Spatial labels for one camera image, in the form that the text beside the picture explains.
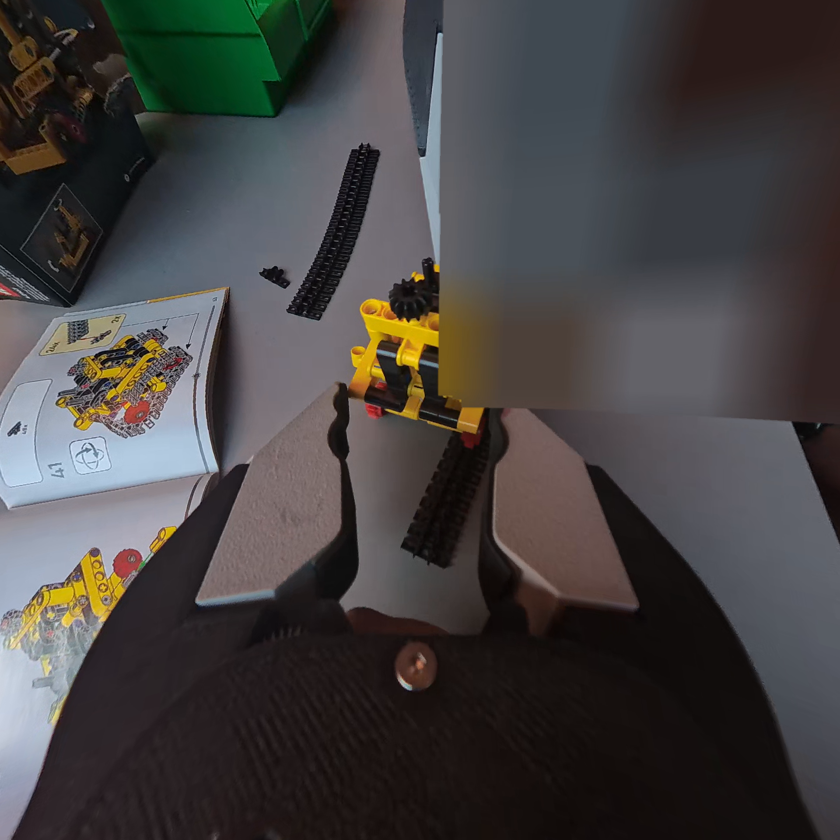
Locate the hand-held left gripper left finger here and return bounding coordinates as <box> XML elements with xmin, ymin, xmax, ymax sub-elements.
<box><xmin>196</xmin><ymin>382</ymin><xmax>361</xmax><ymax>608</ymax></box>

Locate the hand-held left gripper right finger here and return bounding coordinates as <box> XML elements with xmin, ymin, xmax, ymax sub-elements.
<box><xmin>478</xmin><ymin>407</ymin><xmax>641</xmax><ymax>637</ymax></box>

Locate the black lego track strip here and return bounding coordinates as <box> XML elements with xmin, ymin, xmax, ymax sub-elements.
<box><xmin>400</xmin><ymin>430</ymin><xmax>490</xmax><ymax>568</ymax></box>
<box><xmin>287</xmin><ymin>141</ymin><xmax>382</xmax><ymax>321</ymax></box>

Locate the yellow lego vehicle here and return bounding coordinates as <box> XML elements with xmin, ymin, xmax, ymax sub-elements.
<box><xmin>348</xmin><ymin>258</ymin><xmax>490</xmax><ymax>450</ymax></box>

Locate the lego instruction booklet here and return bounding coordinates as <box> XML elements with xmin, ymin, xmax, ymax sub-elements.
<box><xmin>0</xmin><ymin>286</ymin><xmax>231</xmax><ymax>729</ymax></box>

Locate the black lego set box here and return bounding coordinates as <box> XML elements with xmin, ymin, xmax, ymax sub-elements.
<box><xmin>0</xmin><ymin>0</ymin><xmax>155</xmax><ymax>308</ymax></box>

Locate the green box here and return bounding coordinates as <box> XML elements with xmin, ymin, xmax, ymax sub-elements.
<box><xmin>101</xmin><ymin>0</ymin><xmax>334</xmax><ymax>119</ymax></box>

